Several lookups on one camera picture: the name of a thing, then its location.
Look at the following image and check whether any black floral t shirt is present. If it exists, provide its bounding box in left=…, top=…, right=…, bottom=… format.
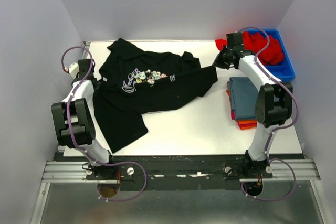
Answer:
left=93, top=38, right=218, bottom=153

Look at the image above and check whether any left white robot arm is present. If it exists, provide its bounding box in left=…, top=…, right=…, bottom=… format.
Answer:
left=51, top=59, right=117, bottom=179

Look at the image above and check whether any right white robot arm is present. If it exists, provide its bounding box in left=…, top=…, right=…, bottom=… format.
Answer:
left=213, top=30, right=296, bottom=178

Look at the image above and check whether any red t shirt in bin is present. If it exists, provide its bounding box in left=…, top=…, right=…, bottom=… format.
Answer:
left=215, top=31, right=285, bottom=66

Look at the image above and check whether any folded teal t shirt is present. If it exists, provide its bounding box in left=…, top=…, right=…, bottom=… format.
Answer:
left=227, top=77, right=258, bottom=120

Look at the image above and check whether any folded magenta t shirt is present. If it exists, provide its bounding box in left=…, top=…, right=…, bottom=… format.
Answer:
left=231, top=110, right=236, bottom=120

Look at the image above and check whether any blue plastic bin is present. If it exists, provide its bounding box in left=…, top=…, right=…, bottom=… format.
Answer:
left=243, top=29, right=295, bottom=81

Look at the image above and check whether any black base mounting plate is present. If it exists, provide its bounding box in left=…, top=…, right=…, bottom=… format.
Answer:
left=86, top=154, right=272, bottom=191

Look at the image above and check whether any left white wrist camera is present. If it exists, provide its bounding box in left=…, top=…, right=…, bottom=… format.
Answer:
left=63, top=62, right=79, bottom=79

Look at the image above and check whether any aluminium left side rail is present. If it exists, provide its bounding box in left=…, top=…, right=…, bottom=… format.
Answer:
left=59, top=41, right=91, bottom=143

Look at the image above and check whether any aluminium rail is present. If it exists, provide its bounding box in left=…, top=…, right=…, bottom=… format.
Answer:
left=59, top=41, right=91, bottom=143
left=42, top=159, right=321, bottom=184

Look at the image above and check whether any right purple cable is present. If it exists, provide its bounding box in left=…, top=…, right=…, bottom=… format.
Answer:
left=236, top=26, right=300, bottom=201

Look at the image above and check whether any aluminium front rail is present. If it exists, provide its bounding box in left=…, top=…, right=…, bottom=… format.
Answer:
left=42, top=159, right=321, bottom=184

